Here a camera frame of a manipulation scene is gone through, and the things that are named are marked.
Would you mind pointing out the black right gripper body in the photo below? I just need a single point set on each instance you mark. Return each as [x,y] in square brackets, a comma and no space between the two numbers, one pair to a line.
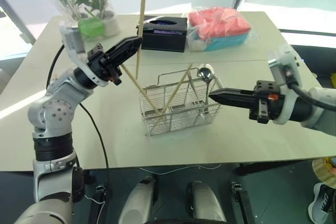
[265,103]

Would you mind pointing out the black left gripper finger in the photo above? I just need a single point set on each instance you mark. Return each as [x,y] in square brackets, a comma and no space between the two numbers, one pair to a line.
[128,52]
[126,44]

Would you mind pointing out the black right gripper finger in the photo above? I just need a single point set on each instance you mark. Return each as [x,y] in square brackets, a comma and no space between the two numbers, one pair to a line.
[236,102]
[236,93]

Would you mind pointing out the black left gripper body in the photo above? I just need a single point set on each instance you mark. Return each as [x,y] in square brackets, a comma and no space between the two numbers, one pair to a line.
[101,64]

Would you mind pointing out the wooden chopstick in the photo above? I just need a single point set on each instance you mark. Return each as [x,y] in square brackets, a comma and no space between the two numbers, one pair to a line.
[178,87]
[141,91]
[141,22]

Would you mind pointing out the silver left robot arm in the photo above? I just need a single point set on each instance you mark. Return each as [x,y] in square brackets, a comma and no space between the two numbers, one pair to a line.
[51,113]

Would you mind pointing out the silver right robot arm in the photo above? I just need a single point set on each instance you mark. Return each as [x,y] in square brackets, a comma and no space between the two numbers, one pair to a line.
[319,108]

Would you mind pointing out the metal spoon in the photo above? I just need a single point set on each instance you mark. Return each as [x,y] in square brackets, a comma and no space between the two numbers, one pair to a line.
[205,74]

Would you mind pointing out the woven straw basket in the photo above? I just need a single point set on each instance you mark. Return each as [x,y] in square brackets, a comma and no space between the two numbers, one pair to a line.
[323,170]

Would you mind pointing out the white plant pot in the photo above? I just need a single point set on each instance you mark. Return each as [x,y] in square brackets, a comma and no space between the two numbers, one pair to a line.
[112,24]

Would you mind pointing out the green plastic piece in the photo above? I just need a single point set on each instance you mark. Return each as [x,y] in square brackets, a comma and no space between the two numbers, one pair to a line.
[90,27]

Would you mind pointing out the black tissue box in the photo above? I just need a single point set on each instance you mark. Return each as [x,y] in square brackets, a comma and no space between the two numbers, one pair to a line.
[168,37]

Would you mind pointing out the bagged pink and teal cloths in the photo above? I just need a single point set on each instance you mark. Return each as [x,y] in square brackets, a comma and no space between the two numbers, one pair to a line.
[220,24]

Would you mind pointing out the silver rounded robot leg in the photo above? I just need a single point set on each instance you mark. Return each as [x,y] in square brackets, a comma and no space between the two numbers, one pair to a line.
[204,203]
[137,203]

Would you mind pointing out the white sneaker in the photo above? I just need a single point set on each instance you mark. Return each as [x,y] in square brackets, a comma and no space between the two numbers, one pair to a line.
[321,200]

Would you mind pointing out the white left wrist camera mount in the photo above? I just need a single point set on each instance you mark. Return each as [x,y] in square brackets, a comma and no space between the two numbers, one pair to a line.
[74,48]

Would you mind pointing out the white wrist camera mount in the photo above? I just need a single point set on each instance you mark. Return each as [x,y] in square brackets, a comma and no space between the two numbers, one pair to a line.
[284,58]
[74,48]

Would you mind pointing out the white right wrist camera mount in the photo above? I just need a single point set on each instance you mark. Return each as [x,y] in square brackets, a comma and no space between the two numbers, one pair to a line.
[284,58]

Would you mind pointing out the black table frame bar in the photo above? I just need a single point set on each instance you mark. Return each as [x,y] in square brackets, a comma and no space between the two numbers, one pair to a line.
[273,167]

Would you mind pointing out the black frame foot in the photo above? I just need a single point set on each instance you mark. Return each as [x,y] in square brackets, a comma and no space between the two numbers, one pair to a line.
[242,203]
[99,195]

